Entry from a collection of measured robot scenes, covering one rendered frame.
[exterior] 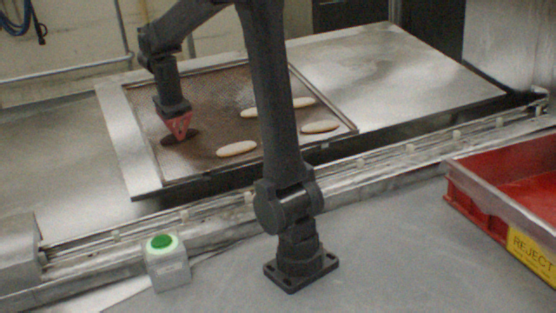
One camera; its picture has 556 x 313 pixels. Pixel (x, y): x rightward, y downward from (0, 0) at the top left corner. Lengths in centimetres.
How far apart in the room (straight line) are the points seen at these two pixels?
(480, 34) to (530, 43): 18
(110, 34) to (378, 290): 406
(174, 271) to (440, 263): 47
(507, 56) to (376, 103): 39
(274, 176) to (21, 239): 48
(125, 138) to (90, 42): 341
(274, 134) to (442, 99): 76
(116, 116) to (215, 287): 65
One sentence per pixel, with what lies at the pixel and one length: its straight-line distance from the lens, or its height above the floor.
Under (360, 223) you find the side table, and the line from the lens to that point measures 108.
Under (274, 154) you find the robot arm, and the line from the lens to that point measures 84.
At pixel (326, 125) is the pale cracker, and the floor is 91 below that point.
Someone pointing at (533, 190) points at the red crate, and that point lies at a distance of 123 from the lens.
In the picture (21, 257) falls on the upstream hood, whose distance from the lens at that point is 100.
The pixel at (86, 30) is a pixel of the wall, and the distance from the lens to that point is 471.
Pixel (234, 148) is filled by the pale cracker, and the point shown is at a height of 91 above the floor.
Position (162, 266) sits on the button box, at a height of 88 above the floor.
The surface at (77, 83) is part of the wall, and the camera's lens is 480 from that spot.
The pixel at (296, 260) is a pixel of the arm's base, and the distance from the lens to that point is 91.
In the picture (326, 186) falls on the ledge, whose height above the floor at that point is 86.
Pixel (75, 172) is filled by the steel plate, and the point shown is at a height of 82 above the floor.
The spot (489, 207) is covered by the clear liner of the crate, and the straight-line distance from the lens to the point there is 102.
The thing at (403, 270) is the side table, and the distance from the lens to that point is 96.
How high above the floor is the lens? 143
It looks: 27 degrees down
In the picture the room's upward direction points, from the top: 6 degrees counter-clockwise
